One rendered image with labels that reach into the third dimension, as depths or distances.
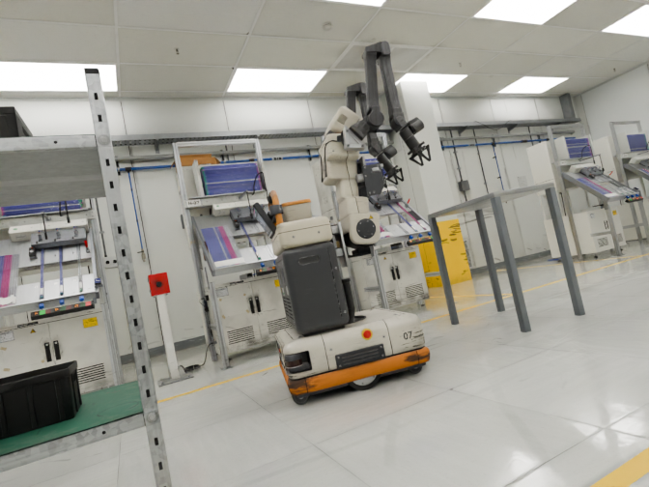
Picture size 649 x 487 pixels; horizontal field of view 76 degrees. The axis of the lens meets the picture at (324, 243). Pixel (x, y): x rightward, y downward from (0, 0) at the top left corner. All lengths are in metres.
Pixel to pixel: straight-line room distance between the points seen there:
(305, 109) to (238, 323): 3.55
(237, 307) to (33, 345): 1.40
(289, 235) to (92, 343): 1.99
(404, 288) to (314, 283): 2.42
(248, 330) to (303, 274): 1.75
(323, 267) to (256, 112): 4.17
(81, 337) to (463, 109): 6.57
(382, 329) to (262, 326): 1.82
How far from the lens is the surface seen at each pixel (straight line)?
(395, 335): 1.97
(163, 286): 3.28
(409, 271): 4.30
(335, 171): 2.20
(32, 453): 1.03
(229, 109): 5.79
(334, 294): 1.92
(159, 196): 5.28
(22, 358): 3.53
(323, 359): 1.90
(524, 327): 2.60
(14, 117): 1.20
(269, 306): 3.62
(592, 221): 6.63
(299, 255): 1.90
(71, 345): 3.49
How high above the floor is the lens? 0.56
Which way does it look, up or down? 4 degrees up
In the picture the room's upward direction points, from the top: 12 degrees counter-clockwise
